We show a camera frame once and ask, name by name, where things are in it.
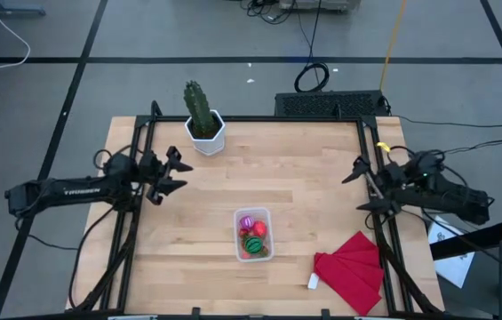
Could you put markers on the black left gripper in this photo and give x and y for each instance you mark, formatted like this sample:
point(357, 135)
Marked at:
point(150, 171)

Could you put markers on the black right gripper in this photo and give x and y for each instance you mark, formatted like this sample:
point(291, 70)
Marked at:
point(393, 180)

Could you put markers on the purple striped toy onion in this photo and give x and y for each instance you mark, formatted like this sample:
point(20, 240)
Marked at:
point(247, 222)

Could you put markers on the clear plastic container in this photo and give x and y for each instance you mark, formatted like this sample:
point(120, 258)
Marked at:
point(259, 213)

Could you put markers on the large red toy fruit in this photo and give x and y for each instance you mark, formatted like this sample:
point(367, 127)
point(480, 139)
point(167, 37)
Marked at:
point(260, 229)

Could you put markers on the green toy watermelon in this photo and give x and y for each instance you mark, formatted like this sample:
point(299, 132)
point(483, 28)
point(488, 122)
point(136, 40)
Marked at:
point(253, 245)

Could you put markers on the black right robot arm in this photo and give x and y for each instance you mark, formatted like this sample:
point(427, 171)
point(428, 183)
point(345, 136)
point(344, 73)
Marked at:
point(446, 197)

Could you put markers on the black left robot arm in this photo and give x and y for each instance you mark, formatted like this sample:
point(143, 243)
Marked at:
point(77, 192)

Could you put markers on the white hexagonal plant pot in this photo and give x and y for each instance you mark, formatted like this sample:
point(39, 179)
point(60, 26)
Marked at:
point(208, 144)

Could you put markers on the green cactus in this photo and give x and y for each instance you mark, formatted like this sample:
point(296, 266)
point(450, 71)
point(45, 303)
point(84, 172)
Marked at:
point(197, 106)

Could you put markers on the red folded cloth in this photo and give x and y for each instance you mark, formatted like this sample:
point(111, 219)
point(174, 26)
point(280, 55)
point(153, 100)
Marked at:
point(348, 275)

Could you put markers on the black perforated computer case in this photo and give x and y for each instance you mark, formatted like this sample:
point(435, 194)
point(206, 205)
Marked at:
point(321, 104)

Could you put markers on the white paper sheet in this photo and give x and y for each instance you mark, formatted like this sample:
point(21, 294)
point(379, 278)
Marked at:
point(452, 269)

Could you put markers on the black desk bar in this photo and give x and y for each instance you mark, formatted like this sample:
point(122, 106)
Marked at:
point(477, 239)

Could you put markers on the grey equipment box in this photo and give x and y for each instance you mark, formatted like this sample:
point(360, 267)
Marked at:
point(317, 4)

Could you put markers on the grey furniture base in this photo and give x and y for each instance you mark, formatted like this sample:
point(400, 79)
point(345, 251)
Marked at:
point(10, 10)

